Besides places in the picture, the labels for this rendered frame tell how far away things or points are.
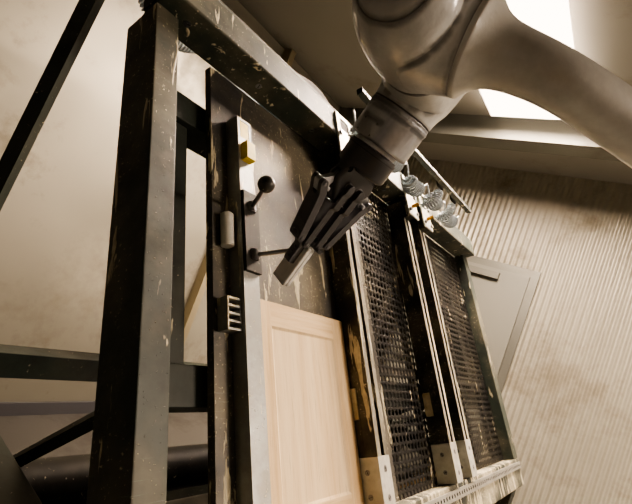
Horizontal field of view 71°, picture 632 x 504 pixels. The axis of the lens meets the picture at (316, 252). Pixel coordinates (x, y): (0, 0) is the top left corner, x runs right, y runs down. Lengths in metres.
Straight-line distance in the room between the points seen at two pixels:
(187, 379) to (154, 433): 0.18
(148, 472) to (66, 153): 2.46
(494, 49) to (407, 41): 0.08
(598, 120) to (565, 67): 0.06
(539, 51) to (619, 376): 3.98
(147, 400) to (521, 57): 0.64
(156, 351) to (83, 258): 2.43
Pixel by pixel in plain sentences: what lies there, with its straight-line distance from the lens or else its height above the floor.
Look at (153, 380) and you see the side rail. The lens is 0.75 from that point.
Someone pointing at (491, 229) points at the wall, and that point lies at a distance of 4.67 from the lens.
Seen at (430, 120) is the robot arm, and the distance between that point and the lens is 0.62.
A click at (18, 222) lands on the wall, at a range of 2.99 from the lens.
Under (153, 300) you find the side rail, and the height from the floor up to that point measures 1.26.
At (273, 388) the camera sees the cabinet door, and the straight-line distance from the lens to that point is 1.00.
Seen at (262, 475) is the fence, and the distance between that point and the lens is 0.92.
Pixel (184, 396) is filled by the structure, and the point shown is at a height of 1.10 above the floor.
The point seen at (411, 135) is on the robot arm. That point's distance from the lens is 0.61.
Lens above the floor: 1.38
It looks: 4 degrees up
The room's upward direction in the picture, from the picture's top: 20 degrees clockwise
